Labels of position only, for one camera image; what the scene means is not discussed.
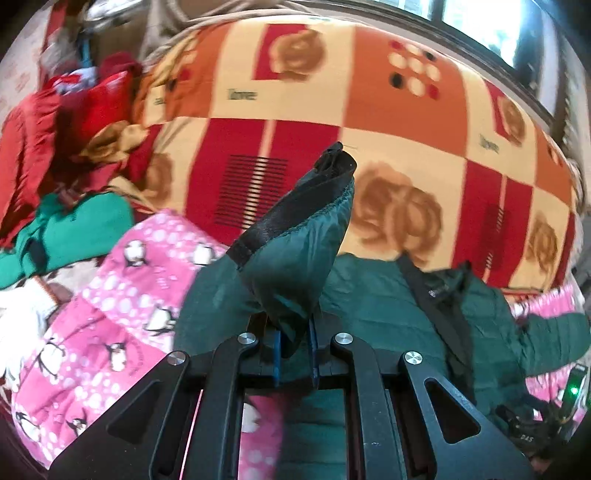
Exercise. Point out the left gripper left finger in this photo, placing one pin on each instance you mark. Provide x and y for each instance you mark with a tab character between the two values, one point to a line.
181	420

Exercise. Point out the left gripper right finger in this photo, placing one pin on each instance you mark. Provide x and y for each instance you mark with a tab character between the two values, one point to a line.
404	420

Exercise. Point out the dark green puffer jacket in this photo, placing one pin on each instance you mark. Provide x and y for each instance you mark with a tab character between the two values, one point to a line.
464	328

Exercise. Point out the red clothes pile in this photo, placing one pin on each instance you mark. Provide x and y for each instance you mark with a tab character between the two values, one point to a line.
72	140

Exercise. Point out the pink penguin blanket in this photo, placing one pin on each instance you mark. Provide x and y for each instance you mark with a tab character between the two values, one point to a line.
121	324

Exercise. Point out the teal green garment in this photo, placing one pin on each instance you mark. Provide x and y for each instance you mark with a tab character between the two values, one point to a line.
57	237

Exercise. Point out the orange red rose blanket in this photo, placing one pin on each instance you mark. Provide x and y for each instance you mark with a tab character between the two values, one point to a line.
450	168

